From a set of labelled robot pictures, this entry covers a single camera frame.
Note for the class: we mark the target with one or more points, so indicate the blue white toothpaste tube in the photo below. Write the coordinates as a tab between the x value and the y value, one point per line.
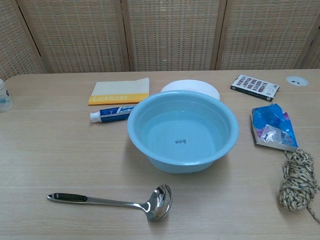
110	115

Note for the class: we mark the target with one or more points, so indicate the beige speckled yarn skein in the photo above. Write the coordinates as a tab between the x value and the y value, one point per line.
297	182

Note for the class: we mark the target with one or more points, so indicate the blue plastic packet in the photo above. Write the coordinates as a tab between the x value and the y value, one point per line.
273	128

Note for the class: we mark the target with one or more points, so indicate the white round plate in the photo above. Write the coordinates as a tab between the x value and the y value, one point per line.
192	86

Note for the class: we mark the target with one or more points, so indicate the black nail sticker box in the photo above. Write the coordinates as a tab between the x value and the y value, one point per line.
255	87

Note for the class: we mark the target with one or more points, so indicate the woven wooden folding screen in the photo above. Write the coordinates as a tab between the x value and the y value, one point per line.
170	35

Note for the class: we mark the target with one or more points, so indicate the white floral cup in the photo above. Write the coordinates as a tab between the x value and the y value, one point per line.
3	97

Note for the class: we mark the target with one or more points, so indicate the light blue plastic basin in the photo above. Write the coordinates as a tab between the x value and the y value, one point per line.
182	132

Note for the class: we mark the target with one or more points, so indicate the yellow Lexicon book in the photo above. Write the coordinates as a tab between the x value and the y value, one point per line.
117	93

